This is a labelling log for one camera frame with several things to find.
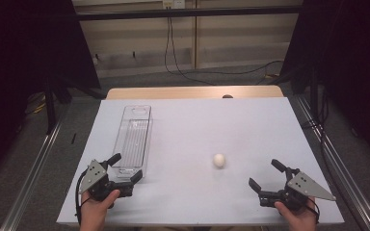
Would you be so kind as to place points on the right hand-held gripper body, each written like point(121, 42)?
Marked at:
point(305, 187)

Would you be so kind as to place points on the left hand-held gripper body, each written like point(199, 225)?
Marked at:
point(93, 179)

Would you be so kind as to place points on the clear plastic egg tray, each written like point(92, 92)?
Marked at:
point(134, 138)

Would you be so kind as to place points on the white egg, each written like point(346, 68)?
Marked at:
point(219, 160)

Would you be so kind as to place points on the person's left hand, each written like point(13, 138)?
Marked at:
point(94, 210)

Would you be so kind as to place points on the person's right hand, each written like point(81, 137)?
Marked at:
point(297, 219)

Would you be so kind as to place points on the white table cover board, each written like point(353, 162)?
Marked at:
point(205, 128)

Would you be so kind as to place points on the black metal stand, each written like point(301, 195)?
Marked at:
point(49, 112)

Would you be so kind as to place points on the wooden table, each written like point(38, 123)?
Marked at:
point(173, 93)

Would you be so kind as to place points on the dark curtain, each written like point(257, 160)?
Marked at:
point(19, 48)
point(359, 64)

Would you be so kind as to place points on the black horizontal bar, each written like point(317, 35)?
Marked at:
point(189, 12)

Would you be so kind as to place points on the metal floor rail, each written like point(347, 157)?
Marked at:
point(343, 179)
point(29, 183)

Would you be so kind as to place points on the white wall outlet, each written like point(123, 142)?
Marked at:
point(173, 4)

